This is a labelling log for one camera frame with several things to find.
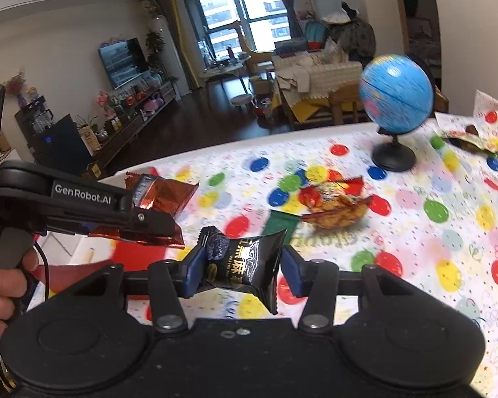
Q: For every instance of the blue globe on black stand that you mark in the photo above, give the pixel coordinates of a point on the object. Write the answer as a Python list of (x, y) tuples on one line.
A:
[(396, 87)]

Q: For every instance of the dark wooden television cabinet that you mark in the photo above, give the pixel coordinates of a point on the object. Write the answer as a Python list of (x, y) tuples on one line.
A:
[(137, 116)]

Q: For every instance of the white standing air conditioner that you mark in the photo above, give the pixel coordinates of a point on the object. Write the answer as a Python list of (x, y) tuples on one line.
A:
[(164, 54)]

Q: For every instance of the large window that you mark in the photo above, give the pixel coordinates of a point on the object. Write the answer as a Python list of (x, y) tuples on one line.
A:
[(240, 12)]

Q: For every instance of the small round stool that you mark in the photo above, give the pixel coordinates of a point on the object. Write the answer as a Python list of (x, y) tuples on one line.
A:
[(241, 101)]

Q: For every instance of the sofa with cream cover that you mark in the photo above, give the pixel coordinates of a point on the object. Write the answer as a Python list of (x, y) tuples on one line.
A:
[(319, 74)]

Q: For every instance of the tall green houseplant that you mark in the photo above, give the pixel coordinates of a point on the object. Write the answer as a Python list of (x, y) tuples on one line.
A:
[(154, 47)]

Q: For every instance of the red and yellow snack packet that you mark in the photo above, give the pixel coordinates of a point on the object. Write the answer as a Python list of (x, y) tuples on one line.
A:
[(336, 209)]

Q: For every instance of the black snack packet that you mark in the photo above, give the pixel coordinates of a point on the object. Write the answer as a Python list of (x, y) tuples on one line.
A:
[(240, 265)]

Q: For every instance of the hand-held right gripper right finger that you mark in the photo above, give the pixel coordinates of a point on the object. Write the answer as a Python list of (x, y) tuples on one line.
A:
[(292, 273)]

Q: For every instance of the dried flower bunch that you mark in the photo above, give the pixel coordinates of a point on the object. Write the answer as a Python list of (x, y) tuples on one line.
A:
[(15, 85)]

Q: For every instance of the black water dispenser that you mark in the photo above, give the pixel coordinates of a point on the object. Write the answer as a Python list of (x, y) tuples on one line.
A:
[(62, 141)]

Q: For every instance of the person's left hand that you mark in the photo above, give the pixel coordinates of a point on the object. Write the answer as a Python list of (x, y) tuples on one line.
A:
[(4, 294)]

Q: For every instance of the pink flower bouquet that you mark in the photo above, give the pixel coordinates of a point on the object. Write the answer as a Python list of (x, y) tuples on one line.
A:
[(106, 101)]

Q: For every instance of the balloon print tablecloth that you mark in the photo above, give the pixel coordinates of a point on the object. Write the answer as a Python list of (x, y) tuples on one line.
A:
[(419, 232)]

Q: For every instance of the dark red foil snack packet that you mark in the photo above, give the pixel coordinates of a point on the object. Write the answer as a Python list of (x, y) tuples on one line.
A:
[(166, 197)]

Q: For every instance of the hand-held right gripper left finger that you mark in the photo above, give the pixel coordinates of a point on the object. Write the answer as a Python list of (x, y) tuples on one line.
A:
[(191, 266)]

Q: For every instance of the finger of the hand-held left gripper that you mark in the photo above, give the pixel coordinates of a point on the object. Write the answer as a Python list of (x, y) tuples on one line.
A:
[(151, 224)]

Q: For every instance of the red paper box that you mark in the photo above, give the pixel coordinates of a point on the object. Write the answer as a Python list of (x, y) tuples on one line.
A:
[(70, 275)]

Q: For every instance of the brown paper bag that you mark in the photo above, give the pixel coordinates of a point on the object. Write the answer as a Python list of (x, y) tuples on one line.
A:
[(89, 141)]

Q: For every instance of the brown and yellow snack packet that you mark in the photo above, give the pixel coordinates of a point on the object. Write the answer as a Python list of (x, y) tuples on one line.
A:
[(464, 139)]

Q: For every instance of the flat screen television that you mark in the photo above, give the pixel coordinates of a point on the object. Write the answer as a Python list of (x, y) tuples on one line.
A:
[(123, 63)]

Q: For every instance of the wooden chair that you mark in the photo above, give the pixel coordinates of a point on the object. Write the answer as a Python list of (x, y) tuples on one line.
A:
[(346, 103)]

